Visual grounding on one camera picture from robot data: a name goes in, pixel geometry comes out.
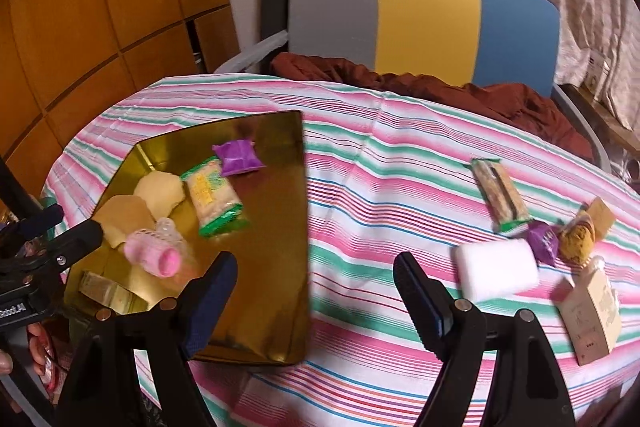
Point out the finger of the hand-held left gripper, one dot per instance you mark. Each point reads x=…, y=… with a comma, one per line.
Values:
x=35, y=224
x=75, y=239

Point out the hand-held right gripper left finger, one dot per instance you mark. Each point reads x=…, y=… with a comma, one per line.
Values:
x=212, y=302

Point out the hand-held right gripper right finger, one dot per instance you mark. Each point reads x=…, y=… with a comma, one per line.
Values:
x=422, y=299

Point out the tan cracker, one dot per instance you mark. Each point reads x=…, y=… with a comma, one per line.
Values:
x=122, y=214

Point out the tan block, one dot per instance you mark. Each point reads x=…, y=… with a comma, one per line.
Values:
x=107, y=292

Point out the white sponge block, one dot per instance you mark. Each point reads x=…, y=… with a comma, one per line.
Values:
x=495, y=272

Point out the gold tray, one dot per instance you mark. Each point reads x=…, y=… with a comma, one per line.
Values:
x=270, y=232

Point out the pale yellow cracker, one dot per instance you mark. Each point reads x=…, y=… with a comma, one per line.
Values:
x=157, y=192

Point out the green white snack packet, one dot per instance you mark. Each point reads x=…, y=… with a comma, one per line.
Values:
x=210, y=194

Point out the green brown snack bar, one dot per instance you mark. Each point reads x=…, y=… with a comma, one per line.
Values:
x=500, y=192

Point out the purple snack packet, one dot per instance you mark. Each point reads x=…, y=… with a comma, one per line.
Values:
x=239, y=158
x=545, y=243

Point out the kraft paper box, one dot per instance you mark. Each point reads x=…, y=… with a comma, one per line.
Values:
x=595, y=317

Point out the person's left hand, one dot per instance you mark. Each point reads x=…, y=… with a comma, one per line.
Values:
x=36, y=349

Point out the black striped bar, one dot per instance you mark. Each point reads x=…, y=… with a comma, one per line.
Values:
x=15, y=187

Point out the striped tablecloth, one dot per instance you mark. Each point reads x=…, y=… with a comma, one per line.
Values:
x=390, y=167

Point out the dark red cloth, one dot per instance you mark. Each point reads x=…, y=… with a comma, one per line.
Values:
x=425, y=87

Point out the wooden wardrobe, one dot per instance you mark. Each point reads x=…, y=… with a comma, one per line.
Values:
x=100, y=7

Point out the wooden side table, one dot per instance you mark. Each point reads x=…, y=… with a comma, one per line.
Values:
x=600, y=114

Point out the small white carton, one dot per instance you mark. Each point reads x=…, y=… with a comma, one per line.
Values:
x=597, y=69

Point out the grey yellow blue chair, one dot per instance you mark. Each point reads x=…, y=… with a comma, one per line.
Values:
x=330, y=7

